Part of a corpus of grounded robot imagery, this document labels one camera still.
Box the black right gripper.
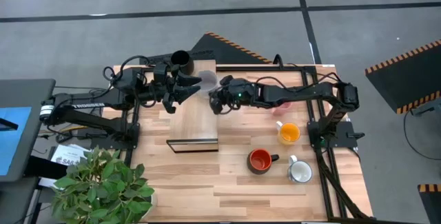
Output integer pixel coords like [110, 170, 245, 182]
[208, 74, 254, 114]

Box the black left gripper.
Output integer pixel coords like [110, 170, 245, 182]
[151, 62, 203, 114]

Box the grey mug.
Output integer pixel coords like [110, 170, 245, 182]
[198, 70, 219, 99]

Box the black mug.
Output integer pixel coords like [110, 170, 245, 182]
[170, 50, 195, 77]

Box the wooden shelf riser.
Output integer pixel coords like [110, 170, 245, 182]
[166, 59, 221, 154]

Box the triangular black hazard-striped mat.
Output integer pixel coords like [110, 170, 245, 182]
[139, 32, 274, 65]

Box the pink mug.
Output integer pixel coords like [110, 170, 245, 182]
[271, 101, 293, 116]

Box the brown mug with orange inside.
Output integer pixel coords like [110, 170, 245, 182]
[246, 147, 280, 176]

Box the yellow mug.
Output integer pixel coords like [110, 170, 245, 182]
[275, 120, 302, 146]

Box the white mug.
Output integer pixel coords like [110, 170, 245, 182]
[287, 154, 314, 184]

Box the white plant pot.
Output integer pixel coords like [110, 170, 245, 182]
[139, 194, 156, 222]

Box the green leafy plant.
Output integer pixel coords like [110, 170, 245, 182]
[50, 146, 155, 224]

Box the white printed paper sheet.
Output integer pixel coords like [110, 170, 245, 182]
[50, 143, 89, 167]

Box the grey monitor with blue screen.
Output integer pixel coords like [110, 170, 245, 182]
[0, 78, 57, 183]

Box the large black hazard-striped mat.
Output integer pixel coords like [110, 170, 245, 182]
[365, 39, 441, 115]

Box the grey chair base leg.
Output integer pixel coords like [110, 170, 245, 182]
[409, 99, 441, 118]

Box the small black hazard-striped mat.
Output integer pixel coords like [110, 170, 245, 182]
[418, 183, 441, 224]

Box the black cable to right arm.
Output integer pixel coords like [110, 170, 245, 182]
[273, 53, 342, 81]

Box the thin black cable behind monitor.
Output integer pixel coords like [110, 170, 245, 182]
[54, 85, 114, 96]

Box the thin black floor cable loop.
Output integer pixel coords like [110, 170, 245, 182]
[402, 109, 441, 161]

